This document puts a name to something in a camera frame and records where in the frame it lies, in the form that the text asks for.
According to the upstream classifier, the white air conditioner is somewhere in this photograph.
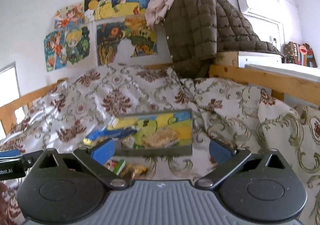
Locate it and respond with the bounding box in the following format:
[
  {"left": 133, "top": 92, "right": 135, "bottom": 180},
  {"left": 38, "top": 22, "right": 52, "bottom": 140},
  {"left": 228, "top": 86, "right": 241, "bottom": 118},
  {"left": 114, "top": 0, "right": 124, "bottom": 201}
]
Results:
[{"left": 238, "top": 0, "right": 280, "bottom": 18}]

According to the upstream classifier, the floral damask bedspread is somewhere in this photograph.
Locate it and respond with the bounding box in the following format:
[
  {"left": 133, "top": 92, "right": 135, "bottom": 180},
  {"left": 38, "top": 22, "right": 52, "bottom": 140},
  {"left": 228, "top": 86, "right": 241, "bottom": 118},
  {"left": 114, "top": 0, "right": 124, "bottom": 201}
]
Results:
[{"left": 1, "top": 64, "right": 319, "bottom": 224}]

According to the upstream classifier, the pink floral cloth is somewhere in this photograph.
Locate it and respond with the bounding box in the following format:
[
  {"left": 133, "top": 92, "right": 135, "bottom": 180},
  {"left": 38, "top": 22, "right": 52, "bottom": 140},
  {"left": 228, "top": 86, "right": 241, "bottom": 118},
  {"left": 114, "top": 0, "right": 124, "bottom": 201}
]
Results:
[{"left": 145, "top": 0, "right": 175, "bottom": 30}]

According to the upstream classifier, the cartoon children wall painting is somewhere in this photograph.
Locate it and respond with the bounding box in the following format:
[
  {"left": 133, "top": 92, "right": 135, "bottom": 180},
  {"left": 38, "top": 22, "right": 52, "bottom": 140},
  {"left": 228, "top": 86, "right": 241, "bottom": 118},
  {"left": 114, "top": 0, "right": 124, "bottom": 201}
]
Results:
[{"left": 43, "top": 2, "right": 90, "bottom": 72}]

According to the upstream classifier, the olive quilted puffer jacket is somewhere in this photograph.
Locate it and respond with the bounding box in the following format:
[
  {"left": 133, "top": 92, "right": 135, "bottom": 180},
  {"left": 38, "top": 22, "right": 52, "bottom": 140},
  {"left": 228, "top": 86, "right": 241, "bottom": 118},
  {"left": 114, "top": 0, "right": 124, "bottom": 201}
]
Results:
[{"left": 163, "top": 0, "right": 283, "bottom": 79}]

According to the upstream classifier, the person left hand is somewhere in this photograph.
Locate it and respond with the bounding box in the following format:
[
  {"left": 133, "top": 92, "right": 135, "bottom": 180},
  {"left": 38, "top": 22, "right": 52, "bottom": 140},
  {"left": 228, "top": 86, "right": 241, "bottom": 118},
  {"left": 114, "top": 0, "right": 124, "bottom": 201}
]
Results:
[{"left": 0, "top": 182, "right": 9, "bottom": 199}]

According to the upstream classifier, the painted frog tray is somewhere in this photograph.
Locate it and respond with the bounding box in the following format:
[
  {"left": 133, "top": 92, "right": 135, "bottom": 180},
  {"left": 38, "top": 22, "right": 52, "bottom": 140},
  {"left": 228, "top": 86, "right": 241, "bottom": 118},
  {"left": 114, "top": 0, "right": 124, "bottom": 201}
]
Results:
[{"left": 107, "top": 109, "right": 193, "bottom": 157}]

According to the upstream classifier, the white cabinet top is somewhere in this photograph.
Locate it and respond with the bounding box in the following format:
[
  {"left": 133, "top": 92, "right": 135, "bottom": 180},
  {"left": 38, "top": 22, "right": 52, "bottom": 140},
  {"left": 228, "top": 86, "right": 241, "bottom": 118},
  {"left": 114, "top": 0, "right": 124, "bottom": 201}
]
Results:
[{"left": 238, "top": 51, "right": 319, "bottom": 83}]

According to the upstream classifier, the brown patterned paper bag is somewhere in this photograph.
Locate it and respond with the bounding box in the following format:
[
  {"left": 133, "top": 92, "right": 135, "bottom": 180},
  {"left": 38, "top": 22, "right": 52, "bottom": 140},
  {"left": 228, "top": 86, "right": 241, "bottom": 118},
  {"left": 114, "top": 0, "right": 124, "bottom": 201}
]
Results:
[{"left": 284, "top": 42, "right": 317, "bottom": 68}]

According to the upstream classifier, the green snack packet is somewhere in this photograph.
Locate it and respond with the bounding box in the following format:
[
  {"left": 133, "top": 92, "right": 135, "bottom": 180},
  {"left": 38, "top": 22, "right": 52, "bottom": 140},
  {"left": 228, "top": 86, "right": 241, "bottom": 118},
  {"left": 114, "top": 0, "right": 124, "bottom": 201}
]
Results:
[{"left": 104, "top": 158, "right": 126, "bottom": 175}]

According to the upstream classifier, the swirl landscape wall painting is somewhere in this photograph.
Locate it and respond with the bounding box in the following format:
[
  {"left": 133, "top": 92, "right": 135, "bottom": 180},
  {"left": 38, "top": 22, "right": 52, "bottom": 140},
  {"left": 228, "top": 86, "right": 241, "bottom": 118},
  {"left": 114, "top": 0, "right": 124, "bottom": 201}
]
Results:
[{"left": 96, "top": 15, "right": 158, "bottom": 66}]

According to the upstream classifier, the rice cracker clear packet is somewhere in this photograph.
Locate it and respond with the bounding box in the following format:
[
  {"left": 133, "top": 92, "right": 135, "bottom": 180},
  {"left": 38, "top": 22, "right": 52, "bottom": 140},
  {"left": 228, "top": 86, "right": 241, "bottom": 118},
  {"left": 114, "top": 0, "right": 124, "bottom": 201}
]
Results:
[{"left": 142, "top": 128, "right": 179, "bottom": 148}]

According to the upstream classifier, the wooden bed frame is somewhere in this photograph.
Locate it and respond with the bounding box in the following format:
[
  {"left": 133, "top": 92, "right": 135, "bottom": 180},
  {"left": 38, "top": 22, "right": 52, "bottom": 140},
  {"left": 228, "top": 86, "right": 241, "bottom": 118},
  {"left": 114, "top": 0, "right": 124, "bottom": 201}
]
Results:
[{"left": 209, "top": 51, "right": 319, "bottom": 106}]

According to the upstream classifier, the blue snack bag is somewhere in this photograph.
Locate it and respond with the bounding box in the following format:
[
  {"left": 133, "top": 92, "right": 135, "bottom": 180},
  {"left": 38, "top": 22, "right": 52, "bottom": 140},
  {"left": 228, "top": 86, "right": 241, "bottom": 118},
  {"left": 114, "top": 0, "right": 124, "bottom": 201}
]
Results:
[{"left": 83, "top": 127, "right": 138, "bottom": 145}]

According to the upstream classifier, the orange snack bag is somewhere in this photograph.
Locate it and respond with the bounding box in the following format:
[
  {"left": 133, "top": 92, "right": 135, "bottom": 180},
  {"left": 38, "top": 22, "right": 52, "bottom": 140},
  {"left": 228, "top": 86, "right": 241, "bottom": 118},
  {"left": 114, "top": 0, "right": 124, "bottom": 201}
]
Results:
[{"left": 120, "top": 163, "right": 149, "bottom": 181}]

